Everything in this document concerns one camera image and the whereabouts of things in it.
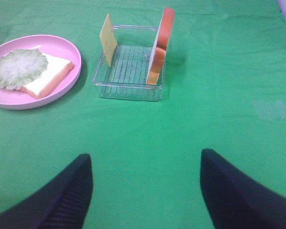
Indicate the green lettuce leaf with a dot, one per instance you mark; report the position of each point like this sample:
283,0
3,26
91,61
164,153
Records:
20,67

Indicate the bread slice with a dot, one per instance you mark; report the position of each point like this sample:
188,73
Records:
49,79
160,46

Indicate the yellow cheese slice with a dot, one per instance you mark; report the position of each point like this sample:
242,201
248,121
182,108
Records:
108,41

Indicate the right clear plastic tray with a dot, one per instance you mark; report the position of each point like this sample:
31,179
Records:
126,77

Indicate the green tablecloth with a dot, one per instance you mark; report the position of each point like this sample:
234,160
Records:
226,74

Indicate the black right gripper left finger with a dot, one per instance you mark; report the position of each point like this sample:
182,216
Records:
62,203

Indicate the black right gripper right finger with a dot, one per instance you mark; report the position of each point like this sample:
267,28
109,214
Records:
236,201

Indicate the pink round plate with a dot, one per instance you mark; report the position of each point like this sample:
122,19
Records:
49,44

